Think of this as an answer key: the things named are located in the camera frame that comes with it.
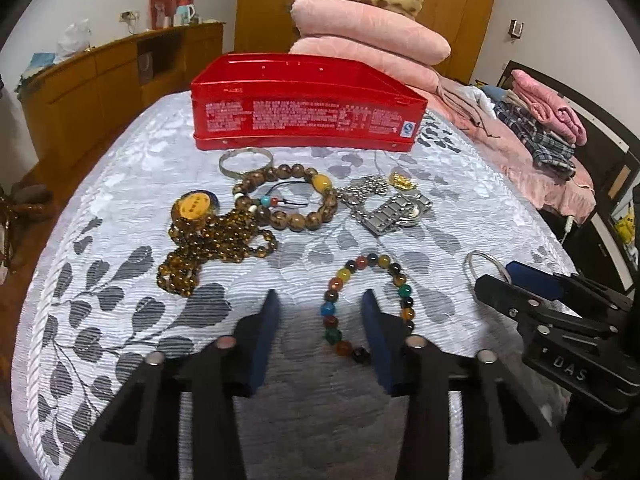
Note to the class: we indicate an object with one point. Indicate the thin silver bangle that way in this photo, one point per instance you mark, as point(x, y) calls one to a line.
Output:
point(477, 263)

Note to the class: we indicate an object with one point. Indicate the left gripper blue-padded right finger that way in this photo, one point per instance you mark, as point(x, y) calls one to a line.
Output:
point(408, 365)

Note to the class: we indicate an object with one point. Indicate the small gold charm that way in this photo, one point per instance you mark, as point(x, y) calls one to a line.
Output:
point(401, 182)

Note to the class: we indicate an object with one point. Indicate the blue cloth on sideboard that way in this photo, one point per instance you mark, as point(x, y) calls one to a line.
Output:
point(40, 61)

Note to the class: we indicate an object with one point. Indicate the wall power outlet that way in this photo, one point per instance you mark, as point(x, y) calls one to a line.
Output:
point(129, 16)

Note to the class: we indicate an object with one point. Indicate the folded pink clothing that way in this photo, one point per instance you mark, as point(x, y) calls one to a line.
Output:
point(549, 108)

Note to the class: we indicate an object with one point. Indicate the white leaf-pattern table cover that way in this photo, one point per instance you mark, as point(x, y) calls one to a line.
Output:
point(93, 310)

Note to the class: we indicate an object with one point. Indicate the lower pink folded quilt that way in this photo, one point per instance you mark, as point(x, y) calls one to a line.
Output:
point(411, 73)

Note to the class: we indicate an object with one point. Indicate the wooden sideboard cabinet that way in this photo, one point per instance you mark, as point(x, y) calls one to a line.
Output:
point(73, 106)

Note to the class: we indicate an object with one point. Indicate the silver metal watch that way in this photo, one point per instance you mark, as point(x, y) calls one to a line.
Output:
point(403, 210)

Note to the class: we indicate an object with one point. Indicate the dark bed headboard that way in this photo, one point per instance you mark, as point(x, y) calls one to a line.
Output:
point(611, 158)

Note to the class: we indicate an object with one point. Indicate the pink folded quilt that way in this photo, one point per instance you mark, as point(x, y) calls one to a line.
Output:
point(411, 73)
point(372, 26)

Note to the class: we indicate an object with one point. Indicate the red photo frames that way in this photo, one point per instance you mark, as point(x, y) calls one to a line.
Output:
point(161, 13)

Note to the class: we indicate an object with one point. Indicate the pink bed sheet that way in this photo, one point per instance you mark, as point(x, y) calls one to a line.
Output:
point(473, 112)

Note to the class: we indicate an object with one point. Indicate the red tin box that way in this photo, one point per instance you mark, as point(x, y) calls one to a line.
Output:
point(281, 100)

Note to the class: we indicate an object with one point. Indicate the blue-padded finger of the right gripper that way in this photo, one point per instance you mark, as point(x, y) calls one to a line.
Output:
point(520, 302)
point(564, 288)

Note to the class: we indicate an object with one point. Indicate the upper pink folded quilt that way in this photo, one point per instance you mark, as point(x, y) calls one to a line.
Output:
point(372, 26)

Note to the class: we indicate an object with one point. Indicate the folded plaid clothing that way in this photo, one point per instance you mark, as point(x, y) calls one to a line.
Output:
point(549, 152)

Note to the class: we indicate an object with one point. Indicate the wooden stool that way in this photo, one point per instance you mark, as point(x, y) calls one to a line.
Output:
point(23, 204)

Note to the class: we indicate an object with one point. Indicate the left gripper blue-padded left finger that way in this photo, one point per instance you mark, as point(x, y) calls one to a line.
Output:
point(233, 366)

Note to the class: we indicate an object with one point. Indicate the white plastic bag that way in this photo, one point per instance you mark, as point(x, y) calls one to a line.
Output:
point(75, 39)

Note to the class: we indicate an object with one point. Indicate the wall switch panel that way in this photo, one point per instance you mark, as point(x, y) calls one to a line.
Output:
point(515, 30)

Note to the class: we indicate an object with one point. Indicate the blue white kettle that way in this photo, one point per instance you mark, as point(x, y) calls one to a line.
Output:
point(184, 13)

